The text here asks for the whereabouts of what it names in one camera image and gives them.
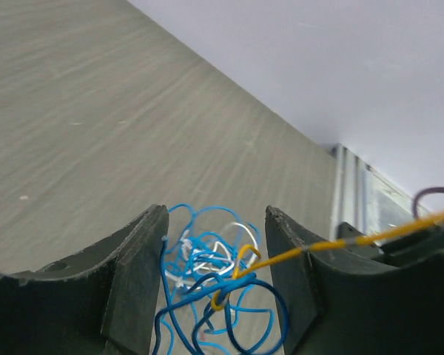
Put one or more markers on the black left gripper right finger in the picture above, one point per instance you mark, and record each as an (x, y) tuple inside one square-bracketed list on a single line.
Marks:
[(360, 298)]

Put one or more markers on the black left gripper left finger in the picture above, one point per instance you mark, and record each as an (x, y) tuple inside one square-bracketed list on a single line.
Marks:
[(100, 300)]

